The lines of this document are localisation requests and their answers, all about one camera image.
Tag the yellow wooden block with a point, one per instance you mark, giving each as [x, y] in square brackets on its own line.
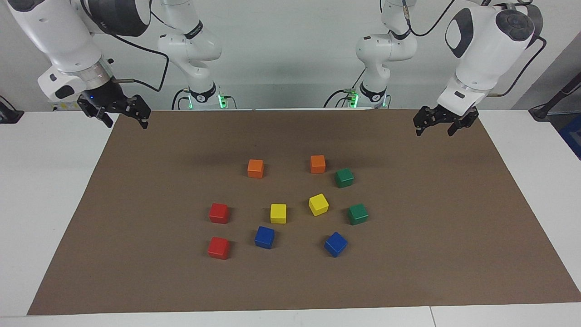
[318, 204]
[278, 213]

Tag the black clamp stand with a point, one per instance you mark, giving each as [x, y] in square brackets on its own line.
[9, 116]

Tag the green wooden block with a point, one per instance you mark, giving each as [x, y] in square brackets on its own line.
[357, 214]
[344, 177]

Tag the black tripod stand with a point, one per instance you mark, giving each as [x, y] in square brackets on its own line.
[542, 111]

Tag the blue box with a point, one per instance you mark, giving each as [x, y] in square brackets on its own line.
[573, 136]

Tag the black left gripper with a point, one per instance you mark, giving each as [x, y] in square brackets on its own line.
[451, 117]

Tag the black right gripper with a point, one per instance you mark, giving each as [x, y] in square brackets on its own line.
[106, 95]

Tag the blue wooden block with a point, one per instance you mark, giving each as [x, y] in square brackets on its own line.
[335, 244]
[264, 237]

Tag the white labelled box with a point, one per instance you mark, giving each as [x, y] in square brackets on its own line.
[63, 106]

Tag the brown table mat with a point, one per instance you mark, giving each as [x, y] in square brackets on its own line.
[408, 272]

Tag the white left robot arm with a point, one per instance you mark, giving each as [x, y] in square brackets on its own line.
[481, 50]

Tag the orange wooden block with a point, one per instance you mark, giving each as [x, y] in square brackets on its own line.
[317, 164]
[255, 168]

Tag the red wooden block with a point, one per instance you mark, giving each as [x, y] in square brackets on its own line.
[219, 213]
[219, 247]

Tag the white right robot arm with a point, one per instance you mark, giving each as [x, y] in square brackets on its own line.
[59, 36]

